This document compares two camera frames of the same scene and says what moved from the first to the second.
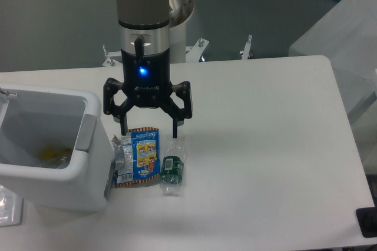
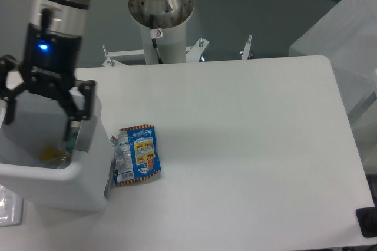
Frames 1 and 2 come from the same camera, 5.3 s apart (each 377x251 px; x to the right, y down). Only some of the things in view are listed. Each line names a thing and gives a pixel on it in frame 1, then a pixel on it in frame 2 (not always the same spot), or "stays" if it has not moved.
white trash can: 55,149 stays
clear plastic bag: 11,208 stays
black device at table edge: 367,220 stays
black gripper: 146,83 to 49,64
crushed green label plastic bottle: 171,176 to 70,144
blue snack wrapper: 136,155 stays
